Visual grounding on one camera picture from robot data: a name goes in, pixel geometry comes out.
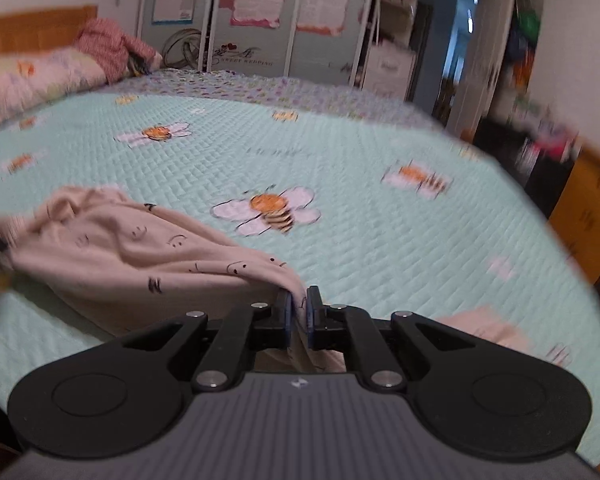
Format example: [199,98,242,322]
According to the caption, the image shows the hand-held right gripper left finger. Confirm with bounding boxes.
[122,287,295,393]

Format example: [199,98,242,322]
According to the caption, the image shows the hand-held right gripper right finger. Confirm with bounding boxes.
[306,286,476,392]

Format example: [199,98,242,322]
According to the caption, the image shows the beige smiley print pants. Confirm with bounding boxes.
[9,185,533,374]

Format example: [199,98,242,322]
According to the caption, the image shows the green quilted bee blanket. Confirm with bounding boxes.
[0,85,600,466]

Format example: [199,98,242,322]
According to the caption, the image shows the wooden headboard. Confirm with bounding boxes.
[0,6,99,62]

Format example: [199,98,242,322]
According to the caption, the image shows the red checkered cloth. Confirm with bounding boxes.
[77,17,164,84]

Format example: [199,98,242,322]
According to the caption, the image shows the floral bed sheet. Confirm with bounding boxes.
[144,68,432,127]

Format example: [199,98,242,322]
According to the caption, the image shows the white drawer cabinet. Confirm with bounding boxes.
[362,41,417,97]

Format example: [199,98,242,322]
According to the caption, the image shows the black cabinet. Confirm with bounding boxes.
[474,119,582,212]

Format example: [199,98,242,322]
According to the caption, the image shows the white wardrobe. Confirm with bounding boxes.
[137,0,382,87]

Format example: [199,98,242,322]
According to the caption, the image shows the wooden nightstand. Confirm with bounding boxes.
[549,149,600,282]

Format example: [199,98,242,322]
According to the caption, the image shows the pink plastic bag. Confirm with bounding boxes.
[544,129,582,162]

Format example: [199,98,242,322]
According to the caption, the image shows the white door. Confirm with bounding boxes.
[449,0,519,137]

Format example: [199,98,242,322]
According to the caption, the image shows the hanging colourful bags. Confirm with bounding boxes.
[504,0,542,92]

